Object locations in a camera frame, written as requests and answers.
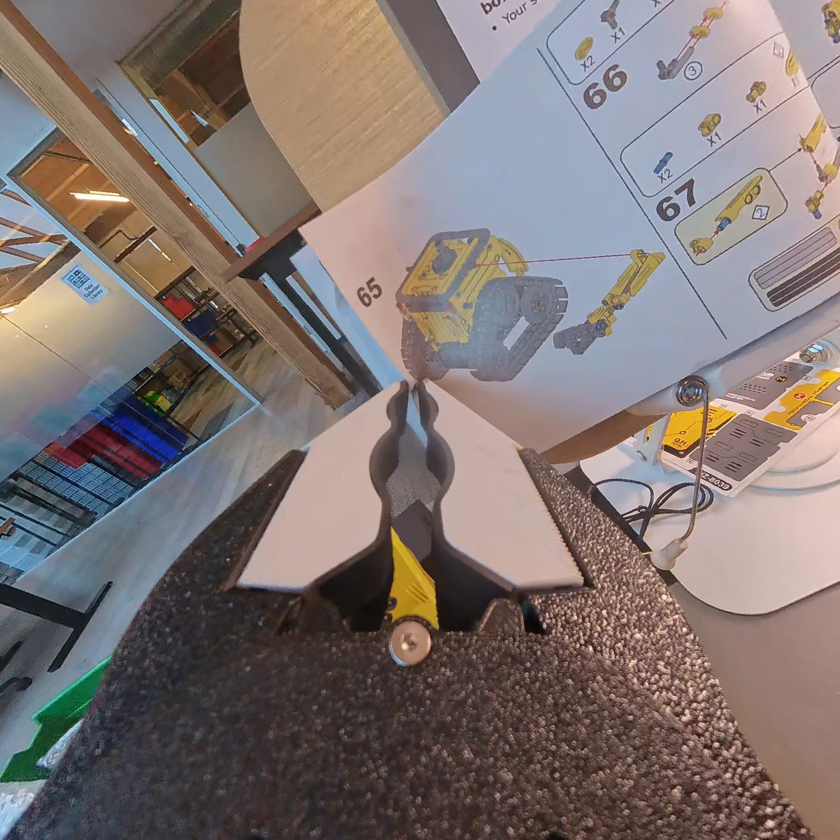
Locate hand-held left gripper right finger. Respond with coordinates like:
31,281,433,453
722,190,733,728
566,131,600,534
415,379,585,629

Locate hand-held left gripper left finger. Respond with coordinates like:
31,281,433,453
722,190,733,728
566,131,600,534
236,381,411,626

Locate white metal book stand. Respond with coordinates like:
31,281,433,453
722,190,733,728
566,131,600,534
541,315,840,616

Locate white instruction booklet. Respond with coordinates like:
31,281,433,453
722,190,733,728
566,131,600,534
298,0,840,437

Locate white printed task poster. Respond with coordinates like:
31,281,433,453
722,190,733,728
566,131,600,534
436,0,611,85

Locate black power adapter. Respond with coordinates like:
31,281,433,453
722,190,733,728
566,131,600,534
392,500,435,559

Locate grey rug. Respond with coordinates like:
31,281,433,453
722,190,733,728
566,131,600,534
386,467,442,509

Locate yellow plastic bin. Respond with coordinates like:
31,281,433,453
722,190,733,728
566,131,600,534
388,527,441,634

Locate storage shelves with bins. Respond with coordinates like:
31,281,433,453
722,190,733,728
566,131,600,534
0,341,263,585

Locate yellow grey sticker sheet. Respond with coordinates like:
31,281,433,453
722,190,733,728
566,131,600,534
646,357,840,498

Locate black table wooden top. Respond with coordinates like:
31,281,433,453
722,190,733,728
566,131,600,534
223,230,382,395

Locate glass partition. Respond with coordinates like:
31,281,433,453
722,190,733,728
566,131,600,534
0,174,265,592

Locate white paper sign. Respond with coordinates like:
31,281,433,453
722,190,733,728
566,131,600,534
62,266,109,306

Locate green plastic bin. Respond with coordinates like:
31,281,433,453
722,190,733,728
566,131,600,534
0,656,112,782

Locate wooden pillar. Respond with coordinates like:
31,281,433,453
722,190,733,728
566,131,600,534
0,10,368,408

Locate arched woven divider panel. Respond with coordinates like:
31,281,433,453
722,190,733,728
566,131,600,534
239,0,450,211

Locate black usb cable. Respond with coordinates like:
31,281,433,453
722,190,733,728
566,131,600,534
591,478,716,546

